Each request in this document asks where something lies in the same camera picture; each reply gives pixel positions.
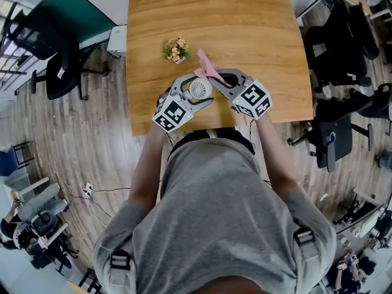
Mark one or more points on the black mesh office chair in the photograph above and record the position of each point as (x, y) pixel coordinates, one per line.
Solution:
(333, 51)
(366, 32)
(61, 72)

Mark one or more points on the person's head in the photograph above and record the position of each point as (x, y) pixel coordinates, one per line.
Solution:
(245, 286)

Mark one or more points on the white work desk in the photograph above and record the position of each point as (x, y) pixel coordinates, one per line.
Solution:
(367, 222)

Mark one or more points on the black office chair grey armrests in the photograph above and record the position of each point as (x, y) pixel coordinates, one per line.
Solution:
(330, 136)

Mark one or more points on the small white handheld fan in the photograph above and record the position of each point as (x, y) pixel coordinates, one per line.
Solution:
(200, 88)

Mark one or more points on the white ventilated box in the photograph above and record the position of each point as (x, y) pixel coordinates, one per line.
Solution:
(118, 41)

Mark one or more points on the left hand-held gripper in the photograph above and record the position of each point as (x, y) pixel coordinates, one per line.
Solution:
(171, 113)

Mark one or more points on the person's left hand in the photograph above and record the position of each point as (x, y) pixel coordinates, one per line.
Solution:
(163, 94)

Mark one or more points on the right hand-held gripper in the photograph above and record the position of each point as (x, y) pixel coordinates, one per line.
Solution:
(252, 98)

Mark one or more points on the pink cloth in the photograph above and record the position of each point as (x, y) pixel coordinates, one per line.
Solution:
(206, 64)

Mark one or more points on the person's right forearm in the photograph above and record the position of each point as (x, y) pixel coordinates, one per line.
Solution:
(275, 152)

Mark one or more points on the black chair with curved headrest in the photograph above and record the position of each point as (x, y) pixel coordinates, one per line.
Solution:
(379, 98)

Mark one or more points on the yellow round table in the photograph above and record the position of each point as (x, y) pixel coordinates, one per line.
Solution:
(76, 288)

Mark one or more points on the green partition panel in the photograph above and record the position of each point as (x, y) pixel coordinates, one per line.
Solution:
(73, 17)

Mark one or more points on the white power strip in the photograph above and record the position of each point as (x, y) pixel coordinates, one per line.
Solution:
(88, 190)

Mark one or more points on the person's black shorts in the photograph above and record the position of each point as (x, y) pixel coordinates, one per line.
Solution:
(196, 136)

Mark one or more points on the black metal stool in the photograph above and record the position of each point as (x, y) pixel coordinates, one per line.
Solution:
(90, 282)
(23, 153)

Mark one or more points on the person's left forearm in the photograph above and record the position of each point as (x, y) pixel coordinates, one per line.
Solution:
(147, 164)

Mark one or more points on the person's grey t-shirt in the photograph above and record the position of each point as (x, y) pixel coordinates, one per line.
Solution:
(214, 219)

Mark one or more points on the blue bin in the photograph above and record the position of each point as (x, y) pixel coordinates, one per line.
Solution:
(7, 164)

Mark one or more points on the potted flowers in white pot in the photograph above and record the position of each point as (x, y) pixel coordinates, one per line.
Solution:
(177, 51)

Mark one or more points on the black metal railing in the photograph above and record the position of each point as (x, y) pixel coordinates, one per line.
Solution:
(12, 51)

